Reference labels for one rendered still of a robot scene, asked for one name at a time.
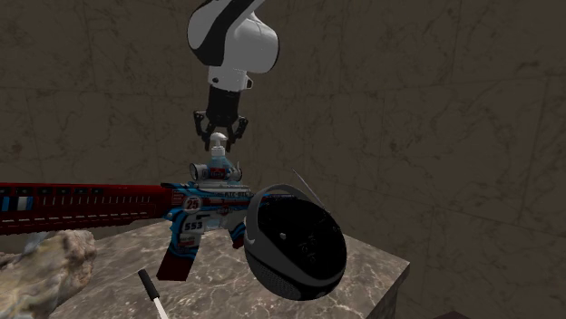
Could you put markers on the beige rough rock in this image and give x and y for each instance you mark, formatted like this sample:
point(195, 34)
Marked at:
point(40, 274)

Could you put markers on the black and grey round radio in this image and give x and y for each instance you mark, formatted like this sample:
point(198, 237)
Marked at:
point(296, 247)

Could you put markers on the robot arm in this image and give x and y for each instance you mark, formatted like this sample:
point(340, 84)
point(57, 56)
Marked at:
point(247, 39)

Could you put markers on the red and blue toy rifle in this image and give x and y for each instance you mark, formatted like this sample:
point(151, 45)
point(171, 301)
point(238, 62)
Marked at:
point(88, 205)

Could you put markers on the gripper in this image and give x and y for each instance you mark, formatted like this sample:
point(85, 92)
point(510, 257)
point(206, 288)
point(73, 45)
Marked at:
point(223, 108)

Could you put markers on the blue pump soap bottle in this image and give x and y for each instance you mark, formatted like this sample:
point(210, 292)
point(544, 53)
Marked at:
point(218, 162)

